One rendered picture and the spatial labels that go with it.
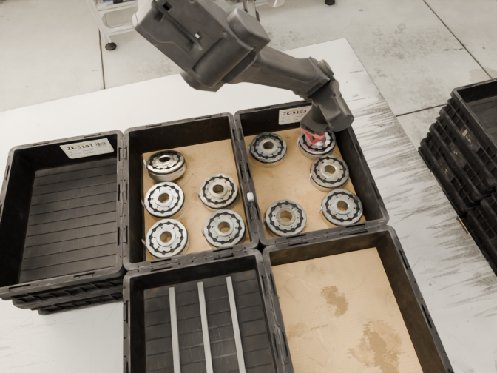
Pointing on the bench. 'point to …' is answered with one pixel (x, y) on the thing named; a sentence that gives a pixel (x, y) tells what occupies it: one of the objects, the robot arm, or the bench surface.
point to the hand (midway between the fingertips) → (317, 136)
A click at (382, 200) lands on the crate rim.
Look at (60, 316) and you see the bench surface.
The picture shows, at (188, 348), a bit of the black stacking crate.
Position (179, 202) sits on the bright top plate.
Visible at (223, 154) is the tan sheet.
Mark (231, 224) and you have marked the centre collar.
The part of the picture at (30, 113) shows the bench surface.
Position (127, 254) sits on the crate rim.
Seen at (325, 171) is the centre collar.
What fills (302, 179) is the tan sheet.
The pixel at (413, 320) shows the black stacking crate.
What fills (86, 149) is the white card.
